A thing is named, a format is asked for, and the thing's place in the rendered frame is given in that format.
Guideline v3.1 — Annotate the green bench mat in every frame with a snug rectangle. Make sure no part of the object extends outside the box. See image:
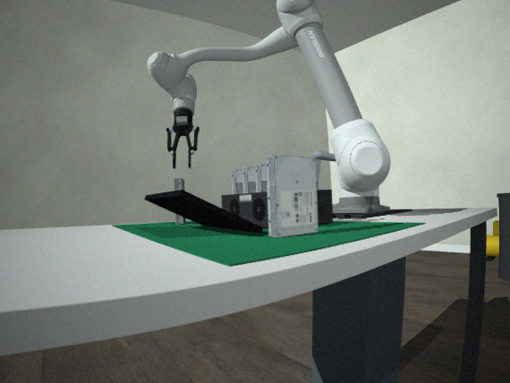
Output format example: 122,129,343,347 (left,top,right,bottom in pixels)
115,221,424,267

